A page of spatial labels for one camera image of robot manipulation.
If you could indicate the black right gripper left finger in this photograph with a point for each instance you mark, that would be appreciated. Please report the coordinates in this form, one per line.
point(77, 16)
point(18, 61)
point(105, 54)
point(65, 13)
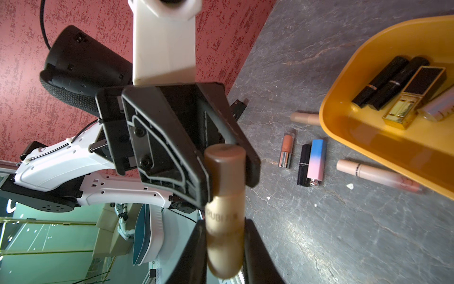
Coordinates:
point(192, 265)

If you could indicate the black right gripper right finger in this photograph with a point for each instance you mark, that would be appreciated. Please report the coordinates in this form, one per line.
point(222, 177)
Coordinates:
point(258, 266)

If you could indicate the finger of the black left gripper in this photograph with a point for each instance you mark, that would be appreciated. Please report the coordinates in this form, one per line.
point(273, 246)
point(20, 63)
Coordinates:
point(214, 104)

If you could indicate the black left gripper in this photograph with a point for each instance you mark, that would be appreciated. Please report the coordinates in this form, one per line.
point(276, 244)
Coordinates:
point(164, 137)

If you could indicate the gold lipstick tube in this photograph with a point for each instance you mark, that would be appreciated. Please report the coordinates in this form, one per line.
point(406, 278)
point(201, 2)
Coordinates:
point(225, 214)

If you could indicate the beige lipstick tube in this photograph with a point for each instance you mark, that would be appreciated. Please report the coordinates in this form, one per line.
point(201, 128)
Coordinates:
point(305, 118)

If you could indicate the black lipstick short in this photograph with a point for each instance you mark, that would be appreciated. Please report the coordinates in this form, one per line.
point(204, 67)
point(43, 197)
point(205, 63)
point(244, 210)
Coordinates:
point(396, 83)

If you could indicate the black lipstick with gold band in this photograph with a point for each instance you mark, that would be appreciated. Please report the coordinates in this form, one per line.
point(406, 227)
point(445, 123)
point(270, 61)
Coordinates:
point(367, 93)

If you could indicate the gold black square lipstick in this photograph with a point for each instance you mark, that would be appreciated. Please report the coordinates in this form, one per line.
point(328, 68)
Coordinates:
point(420, 88)

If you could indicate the silver pink lipstick tube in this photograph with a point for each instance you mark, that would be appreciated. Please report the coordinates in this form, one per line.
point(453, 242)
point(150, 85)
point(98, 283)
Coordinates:
point(438, 106)

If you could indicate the black lipstick beside gradient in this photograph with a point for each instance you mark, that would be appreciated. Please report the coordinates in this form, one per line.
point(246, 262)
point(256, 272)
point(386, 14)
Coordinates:
point(302, 178)

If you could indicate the blue pink gradient lipstick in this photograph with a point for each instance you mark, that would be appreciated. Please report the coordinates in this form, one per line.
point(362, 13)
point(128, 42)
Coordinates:
point(317, 162)

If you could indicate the yellow plastic storage tray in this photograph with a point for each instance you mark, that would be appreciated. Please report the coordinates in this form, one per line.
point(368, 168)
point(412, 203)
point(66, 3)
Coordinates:
point(404, 135)

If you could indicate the black clip on table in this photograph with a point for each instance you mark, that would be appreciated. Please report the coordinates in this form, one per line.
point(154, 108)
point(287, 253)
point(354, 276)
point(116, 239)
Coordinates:
point(238, 107)

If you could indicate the brown clear lip gloss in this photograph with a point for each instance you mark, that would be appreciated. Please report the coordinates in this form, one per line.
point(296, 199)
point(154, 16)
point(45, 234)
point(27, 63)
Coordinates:
point(287, 146)

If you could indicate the pink nude lip gloss tube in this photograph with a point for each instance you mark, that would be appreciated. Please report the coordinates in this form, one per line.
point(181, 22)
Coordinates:
point(383, 177)

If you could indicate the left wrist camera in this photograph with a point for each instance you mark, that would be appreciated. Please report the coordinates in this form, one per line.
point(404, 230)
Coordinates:
point(164, 41)

